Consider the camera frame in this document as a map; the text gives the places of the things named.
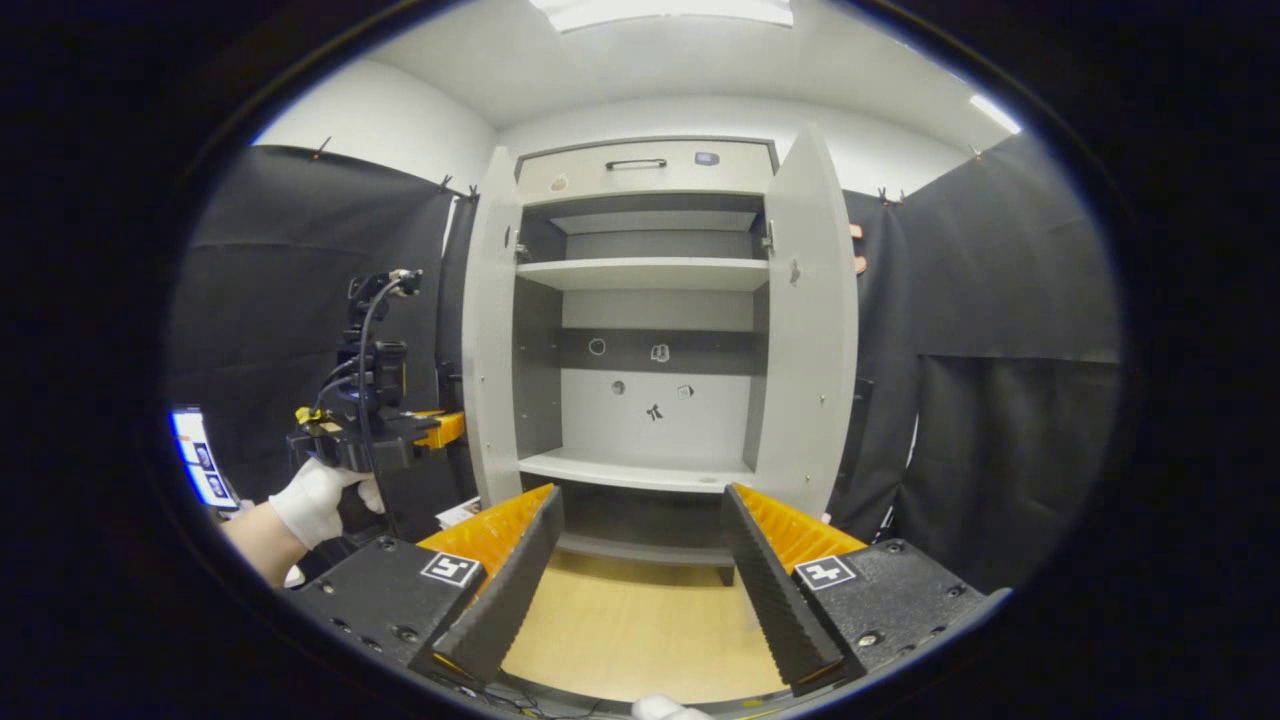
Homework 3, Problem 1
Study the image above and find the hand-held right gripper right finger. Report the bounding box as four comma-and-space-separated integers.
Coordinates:
720, 481, 1012, 698

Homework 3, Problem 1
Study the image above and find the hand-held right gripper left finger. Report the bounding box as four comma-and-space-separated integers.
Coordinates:
284, 483, 567, 691

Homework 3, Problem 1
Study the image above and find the grey cabinet door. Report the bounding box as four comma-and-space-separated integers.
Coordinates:
751, 121, 862, 522
462, 146, 527, 510

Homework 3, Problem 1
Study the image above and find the grey double-door shoe cabinet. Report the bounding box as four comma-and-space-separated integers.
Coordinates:
462, 120, 862, 587

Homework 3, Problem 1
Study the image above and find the grey cabinet shelf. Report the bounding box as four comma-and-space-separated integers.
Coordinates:
514, 256, 772, 294
516, 446, 759, 495

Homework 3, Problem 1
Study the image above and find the grey cabinet drawer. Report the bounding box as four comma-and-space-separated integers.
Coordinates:
514, 139, 780, 207

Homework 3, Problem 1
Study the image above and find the white booklet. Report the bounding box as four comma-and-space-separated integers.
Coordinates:
435, 494, 484, 532

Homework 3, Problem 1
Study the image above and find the black backdrop cloth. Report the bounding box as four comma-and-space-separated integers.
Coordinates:
165, 133, 1123, 597

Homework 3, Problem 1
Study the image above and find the large ceiling light panel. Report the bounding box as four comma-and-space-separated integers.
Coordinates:
529, 0, 795, 34

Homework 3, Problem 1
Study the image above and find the small ceiling light panel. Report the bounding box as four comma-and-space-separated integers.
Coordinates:
967, 92, 1024, 137

